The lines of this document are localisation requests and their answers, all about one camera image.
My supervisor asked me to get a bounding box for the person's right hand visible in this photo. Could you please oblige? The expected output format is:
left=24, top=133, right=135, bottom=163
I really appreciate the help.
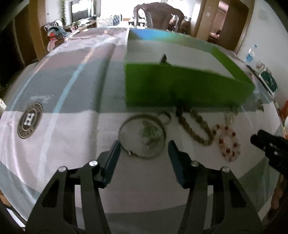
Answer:
left=270, top=174, right=284, bottom=210

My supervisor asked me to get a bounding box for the green white tissue box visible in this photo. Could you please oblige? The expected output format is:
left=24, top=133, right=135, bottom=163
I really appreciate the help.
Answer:
left=259, top=68, right=278, bottom=98

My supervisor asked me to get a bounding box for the silver bangle bracelet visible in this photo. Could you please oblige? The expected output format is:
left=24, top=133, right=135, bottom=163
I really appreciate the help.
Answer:
left=118, top=114, right=168, bottom=160

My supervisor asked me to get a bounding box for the carved wooden chair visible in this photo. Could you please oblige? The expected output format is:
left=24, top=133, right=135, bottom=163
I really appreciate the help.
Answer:
left=134, top=3, right=184, bottom=32

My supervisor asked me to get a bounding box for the brown bead bracelet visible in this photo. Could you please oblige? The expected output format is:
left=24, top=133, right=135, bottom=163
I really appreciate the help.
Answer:
left=175, top=107, right=215, bottom=146

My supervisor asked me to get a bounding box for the plastic water bottle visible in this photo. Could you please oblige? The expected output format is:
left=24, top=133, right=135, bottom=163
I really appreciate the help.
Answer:
left=245, top=44, right=257, bottom=64

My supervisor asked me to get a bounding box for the plaid bed sheet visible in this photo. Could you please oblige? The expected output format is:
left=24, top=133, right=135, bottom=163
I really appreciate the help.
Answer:
left=1, top=28, right=282, bottom=233

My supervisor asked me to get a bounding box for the red white bead bracelet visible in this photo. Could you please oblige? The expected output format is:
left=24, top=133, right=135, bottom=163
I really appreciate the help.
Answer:
left=212, top=124, right=241, bottom=162

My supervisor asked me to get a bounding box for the flat screen television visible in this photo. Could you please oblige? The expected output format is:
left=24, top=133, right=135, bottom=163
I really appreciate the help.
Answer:
left=71, top=0, right=92, bottom=22

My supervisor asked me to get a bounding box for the green cardboard box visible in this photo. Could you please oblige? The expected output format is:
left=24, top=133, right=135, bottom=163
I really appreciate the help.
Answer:
left=124, top=29, right=255, bottom=108

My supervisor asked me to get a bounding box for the small dark ring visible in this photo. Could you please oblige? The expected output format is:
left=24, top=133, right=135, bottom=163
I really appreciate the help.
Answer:
left=157, top=111, right=173, bottom=125

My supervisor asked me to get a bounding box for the wooden armchair with clothes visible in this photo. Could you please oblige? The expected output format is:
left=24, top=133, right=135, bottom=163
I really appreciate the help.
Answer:
left=43, top=19, right=79, bottom=52

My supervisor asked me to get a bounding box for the black wrist watch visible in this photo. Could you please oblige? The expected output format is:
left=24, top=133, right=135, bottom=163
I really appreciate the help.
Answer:
left=160, top=54, right=171, bottom=66

